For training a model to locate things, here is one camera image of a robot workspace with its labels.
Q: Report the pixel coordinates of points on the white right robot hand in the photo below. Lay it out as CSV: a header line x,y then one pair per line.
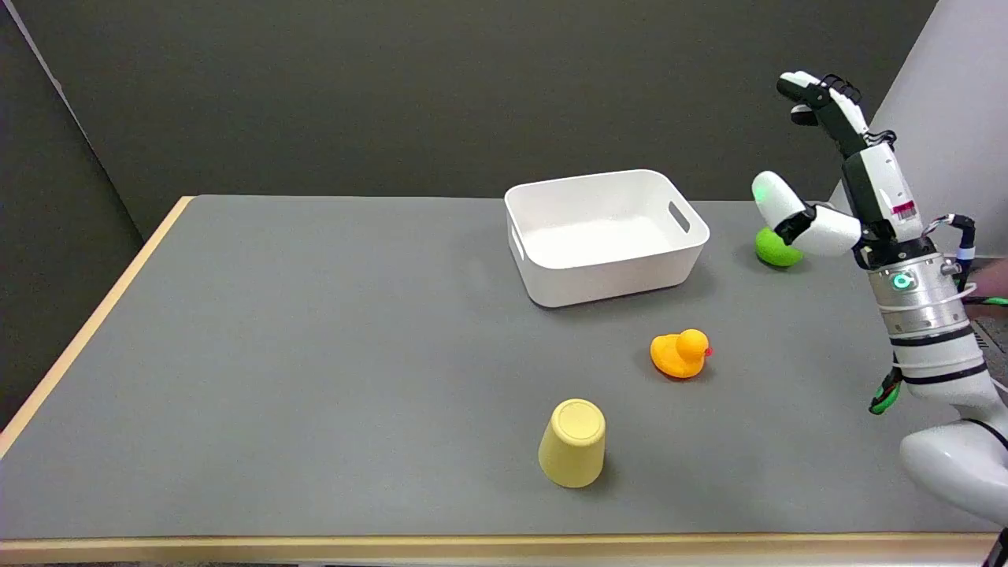
x,y
877,186

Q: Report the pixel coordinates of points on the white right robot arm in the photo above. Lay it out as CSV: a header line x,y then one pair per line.
x,y
937,354

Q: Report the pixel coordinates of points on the yellow plastic cup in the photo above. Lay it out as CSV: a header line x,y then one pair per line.
x,y
573,442

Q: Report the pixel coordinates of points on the green plush toy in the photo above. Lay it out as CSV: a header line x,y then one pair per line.
x,y
775,249

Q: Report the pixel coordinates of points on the orange rubber duck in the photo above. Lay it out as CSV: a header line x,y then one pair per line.
x,y
680,353

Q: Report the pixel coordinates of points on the white plastic storage bin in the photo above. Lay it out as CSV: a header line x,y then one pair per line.
x,y
605,236

